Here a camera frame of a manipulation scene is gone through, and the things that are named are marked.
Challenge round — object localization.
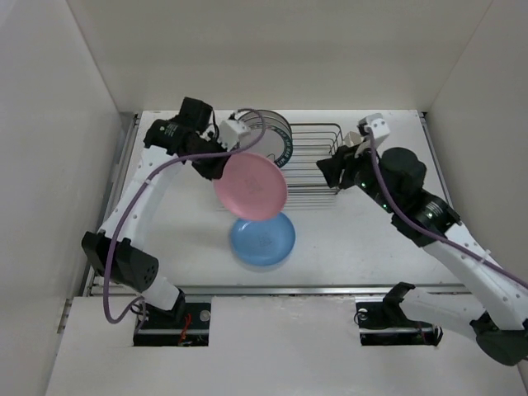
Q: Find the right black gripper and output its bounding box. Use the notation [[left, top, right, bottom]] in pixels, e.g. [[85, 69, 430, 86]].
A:
[[315, 137, 396, 213]]

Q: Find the pink plastic plate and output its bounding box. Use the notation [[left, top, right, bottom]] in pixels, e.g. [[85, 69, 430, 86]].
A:
[[213, 153, 288, 221]]

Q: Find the blue plastic plate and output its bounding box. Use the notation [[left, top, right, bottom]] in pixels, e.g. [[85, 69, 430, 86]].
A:
[[229, 213, 296, 267]]

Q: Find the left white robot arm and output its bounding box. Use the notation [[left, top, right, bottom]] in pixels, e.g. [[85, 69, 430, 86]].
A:
[[81, 97, 248, 328]]

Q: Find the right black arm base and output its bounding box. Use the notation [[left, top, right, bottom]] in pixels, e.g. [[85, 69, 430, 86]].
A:
[[354, 300, 444, 347]]

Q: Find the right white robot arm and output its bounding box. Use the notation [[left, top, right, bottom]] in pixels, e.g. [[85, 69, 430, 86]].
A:
[[316, 146, 527, 366]]

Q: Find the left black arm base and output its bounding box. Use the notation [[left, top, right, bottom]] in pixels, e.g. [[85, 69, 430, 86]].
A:
[[133, 299, 211, 347]]

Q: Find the white plastic cutlery holder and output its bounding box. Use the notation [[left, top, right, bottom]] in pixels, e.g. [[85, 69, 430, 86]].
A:
[[342, 131, 364, 147]]

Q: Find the rear patterned ceramic plate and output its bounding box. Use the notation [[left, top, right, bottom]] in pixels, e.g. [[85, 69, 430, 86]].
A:
[[238, 110, 291, 133]]

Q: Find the patterned ceramic plate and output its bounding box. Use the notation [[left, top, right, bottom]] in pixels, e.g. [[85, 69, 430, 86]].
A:
[[238, 110, 291, 133], [240, 118, 293, 167]]

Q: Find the front patterned ceramic plate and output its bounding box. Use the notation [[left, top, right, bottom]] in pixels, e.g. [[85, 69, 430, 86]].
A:
[[240, 118, 293, 167]]

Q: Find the grey wire dish rack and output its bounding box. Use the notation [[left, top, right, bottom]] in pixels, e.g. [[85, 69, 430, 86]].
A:
[[279, 122, 343, 209]]

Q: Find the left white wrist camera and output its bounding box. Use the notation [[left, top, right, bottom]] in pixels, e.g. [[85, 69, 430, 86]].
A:
[[217, 119, 250, 151]]

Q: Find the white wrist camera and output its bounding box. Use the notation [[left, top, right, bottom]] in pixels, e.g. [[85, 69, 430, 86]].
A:
[[217, 119, 250, 151], [357, 113, 390, 145]]

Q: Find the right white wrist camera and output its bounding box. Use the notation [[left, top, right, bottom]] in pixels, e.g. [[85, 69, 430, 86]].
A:
[[357, 113, 390, 145]]

